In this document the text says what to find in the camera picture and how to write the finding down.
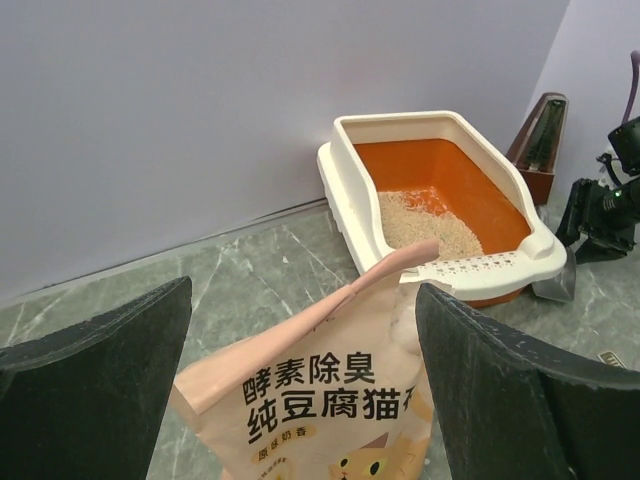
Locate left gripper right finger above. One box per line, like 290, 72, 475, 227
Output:
416, 283, 639, 479

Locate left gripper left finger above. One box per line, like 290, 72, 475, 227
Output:
1, 276, 192, 479

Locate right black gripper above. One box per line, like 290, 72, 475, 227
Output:
555, 179, 639, 264

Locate metal litter scoop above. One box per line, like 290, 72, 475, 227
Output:
531, 247, 577, 303

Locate peach cat litter bag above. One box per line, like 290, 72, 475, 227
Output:
170, 240, 438, 479

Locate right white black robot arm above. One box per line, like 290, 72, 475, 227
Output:
556, 118, 639, 264

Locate beige litter granules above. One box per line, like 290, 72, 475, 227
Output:
378, 189, 484, 260

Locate white orange litter box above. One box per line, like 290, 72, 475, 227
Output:
317, 110, 567, 307

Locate brown wooden metronome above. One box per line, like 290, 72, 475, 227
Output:
506, 92, 569, 206

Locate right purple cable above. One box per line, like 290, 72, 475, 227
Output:
619, 49, 640, 124

